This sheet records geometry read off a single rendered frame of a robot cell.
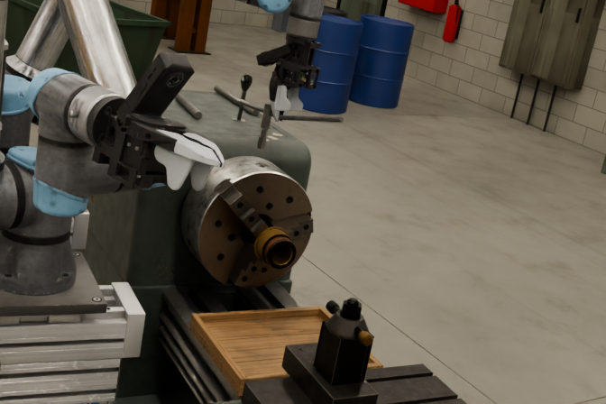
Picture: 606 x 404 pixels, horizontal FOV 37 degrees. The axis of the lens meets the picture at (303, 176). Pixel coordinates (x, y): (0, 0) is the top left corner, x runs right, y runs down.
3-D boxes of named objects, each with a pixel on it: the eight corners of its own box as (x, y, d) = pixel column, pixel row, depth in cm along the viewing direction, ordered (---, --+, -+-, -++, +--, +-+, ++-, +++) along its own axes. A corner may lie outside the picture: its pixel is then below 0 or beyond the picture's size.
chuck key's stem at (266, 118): (254, 147, 225) (262, 103, 222) (261, 147, 226) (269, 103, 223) (261, 150, 223) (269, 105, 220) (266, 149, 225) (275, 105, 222)
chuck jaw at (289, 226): (263, 215, 227) (305, 205, 232) (264, 233, 229) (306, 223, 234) (282, 232, 218) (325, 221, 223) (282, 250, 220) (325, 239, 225)
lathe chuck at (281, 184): (175, 273, 228) (197, 156, 220) (285, 273, 244) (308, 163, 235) (188, 289, 221) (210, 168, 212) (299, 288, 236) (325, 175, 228)
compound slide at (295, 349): (280, 366, 184) (285, 344, 183) (324, 362, 189) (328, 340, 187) (328, 422, 167) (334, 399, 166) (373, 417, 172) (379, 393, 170)
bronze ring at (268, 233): (252, 222, 216) (268, 237, 209) (286, 221, 221) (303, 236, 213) (246, 257, 219) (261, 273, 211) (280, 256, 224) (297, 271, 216)
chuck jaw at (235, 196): (238, 224, 225) (214, 191, 218) (253, 212, 226) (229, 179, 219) (256, 242, 216) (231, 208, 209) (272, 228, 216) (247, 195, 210)
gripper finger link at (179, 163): (210, 204, 103) (161, 178, 108) (224, 154, 101) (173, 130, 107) (189, 203, 100) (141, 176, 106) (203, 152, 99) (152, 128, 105)
